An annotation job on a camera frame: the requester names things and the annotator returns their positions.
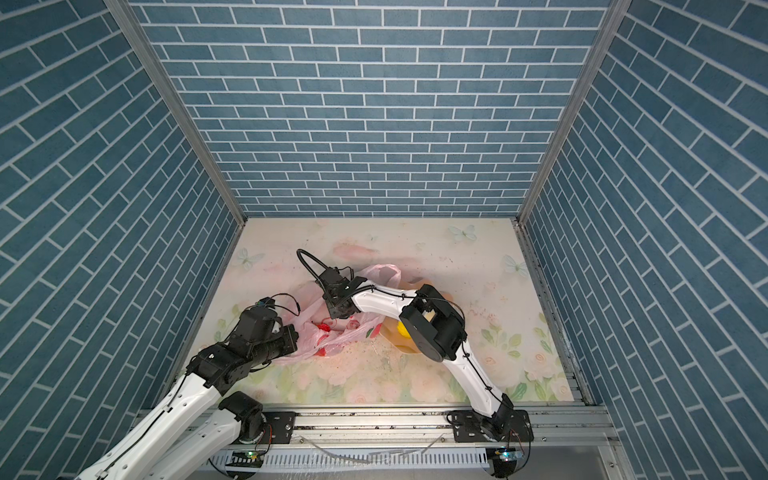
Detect pink plastic bag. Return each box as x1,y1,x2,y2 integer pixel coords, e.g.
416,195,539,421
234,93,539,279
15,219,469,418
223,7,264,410
275,281,386,366

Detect peach lotus shaped bowl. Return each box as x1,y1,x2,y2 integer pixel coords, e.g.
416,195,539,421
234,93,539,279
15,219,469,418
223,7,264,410
382,278,450,362

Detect yellow fake lemon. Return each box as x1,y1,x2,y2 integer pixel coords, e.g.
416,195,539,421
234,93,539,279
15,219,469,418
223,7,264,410
397,321,411,339

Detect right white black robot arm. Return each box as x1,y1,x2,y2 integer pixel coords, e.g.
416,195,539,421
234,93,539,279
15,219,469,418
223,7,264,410
314,267,533,443

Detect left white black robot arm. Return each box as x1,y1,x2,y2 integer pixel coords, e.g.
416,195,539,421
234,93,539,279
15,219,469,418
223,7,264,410
77,297,298,479

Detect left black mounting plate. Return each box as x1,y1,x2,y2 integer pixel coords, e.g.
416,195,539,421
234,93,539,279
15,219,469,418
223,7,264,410
256,411,297,446

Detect black mounting plate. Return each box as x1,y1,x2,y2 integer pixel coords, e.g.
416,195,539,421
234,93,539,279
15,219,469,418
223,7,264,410
445,409,534,443
256,411,297,446

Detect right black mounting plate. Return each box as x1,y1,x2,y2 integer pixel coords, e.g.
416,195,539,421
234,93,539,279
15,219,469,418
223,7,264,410
445,409,534,443

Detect white ventilation grille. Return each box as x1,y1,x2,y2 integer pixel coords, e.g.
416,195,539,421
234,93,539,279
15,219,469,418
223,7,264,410
211,448,490,474

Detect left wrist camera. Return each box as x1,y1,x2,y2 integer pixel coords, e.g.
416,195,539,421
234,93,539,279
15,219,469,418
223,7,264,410
253,297,277,312

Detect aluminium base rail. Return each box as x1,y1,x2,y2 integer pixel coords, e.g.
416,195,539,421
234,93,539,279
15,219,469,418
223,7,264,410
107,405,637,480

